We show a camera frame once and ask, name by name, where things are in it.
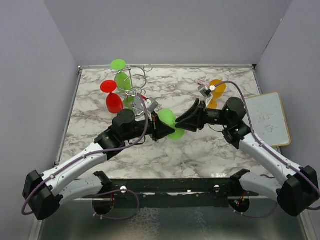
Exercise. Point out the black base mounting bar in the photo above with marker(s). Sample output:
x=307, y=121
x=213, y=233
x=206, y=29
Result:
x=173, y=192

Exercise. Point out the green wine glass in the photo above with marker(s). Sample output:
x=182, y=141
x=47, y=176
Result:
x=122, y=79
x=168, y=117

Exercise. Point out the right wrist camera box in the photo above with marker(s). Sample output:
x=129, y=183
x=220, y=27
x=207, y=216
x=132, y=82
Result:
x=207, y=92

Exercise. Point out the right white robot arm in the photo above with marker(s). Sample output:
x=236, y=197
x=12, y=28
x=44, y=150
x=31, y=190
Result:
x=293, y=187

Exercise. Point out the orange plastic wine glass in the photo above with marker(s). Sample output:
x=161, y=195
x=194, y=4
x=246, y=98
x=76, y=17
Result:
x=219, y=91

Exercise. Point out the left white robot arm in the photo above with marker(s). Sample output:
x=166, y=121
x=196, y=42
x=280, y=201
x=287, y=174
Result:
x=43, y=191

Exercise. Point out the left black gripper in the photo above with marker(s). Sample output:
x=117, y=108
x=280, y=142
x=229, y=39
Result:
x=159, y=129

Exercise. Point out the red plastic wine glass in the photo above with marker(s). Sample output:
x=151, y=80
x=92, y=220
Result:
x=113, y=101

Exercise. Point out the chrome wine glass rack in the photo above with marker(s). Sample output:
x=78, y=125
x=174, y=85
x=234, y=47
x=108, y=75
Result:
x=138, y=76

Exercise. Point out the small red white box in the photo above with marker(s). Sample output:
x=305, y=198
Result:
x=202, y=82

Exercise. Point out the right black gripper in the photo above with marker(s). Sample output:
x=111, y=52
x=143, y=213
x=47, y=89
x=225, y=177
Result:
x=193, y=125

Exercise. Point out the small whiteboard wooden frame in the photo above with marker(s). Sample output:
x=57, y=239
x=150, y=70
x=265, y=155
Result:
x=268, y=119

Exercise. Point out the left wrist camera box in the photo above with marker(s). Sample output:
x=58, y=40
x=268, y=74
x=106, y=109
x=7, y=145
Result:
x=150, y=103

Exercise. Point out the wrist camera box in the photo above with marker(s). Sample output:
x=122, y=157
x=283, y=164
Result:
x=150, y=103
x=207, y=92

